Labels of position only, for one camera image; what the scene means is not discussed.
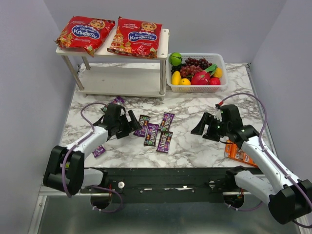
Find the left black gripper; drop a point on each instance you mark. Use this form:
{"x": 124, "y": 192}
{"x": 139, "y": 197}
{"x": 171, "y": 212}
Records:
{"x": 124, "y": 125}

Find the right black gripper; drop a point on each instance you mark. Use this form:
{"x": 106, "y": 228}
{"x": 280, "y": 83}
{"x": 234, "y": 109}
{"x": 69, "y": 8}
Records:
{"x": 210, "y": 126}

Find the red candy bag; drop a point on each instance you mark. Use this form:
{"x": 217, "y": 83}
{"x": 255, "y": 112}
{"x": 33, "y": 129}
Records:
{"x": 136, "y": 38}
{"x": 85, "y": 33}

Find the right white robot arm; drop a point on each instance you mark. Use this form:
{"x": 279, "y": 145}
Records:
{"x": 286, "y": 195}

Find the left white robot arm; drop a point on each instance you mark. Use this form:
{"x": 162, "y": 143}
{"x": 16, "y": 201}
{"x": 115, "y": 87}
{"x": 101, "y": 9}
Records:
{"x": 66, "y": 171}

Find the purple M&M pack near shelf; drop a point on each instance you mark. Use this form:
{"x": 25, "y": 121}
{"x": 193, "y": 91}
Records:
{"x": 118, "y": 100}

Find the white two-tier shelf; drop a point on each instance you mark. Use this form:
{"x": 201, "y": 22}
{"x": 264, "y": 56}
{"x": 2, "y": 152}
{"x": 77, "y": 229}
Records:
{"x": 147, "y": 78}

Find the orange snack box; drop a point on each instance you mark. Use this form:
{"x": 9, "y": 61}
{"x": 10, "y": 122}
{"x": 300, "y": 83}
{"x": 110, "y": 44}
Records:
{"x": 234, "y": 153}

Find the purple M&M pack front left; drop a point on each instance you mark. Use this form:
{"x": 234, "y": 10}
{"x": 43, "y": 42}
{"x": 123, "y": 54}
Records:
{"x": 98, "y": 151}

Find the yellow toy lemon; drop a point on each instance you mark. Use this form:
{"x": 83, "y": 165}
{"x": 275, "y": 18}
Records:
{"x": 184, "y": 81}

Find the red toy apple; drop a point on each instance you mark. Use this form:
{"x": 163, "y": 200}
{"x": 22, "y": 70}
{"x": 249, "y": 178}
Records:
{"x": 214, "y": 81}

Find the pink toy dragon fruit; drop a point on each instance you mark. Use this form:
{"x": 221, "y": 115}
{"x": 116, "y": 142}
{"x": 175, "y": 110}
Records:
{"x": 203, "y": 77}

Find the yellow toy mango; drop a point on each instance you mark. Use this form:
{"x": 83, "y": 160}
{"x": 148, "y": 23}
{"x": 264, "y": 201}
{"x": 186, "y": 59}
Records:
{"x": 176, "y": 78}

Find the orange yellow toy fruit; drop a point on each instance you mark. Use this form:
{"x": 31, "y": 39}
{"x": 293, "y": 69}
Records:
{"x": 218, "y": 73}

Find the red toy grapes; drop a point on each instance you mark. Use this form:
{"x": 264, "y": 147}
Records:
{"x": 189, "y": 71}

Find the dark purple toy grapes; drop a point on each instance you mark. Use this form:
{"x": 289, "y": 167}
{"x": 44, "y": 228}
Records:
{"x": 202, "y": 63}

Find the white plastic fruit basket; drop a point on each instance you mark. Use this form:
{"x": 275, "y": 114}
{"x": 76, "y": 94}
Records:
{"x": 210, "y": 57}

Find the green toy ball fruit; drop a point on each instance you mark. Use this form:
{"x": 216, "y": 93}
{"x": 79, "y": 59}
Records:
{"x": 175, "y": 59}

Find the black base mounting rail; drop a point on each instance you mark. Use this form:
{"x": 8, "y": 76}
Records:
{"x": 149, "y": 185}

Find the aluminium frame rail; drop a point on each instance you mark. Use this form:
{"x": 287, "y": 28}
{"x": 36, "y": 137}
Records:
{"x": 48, "y": 189}

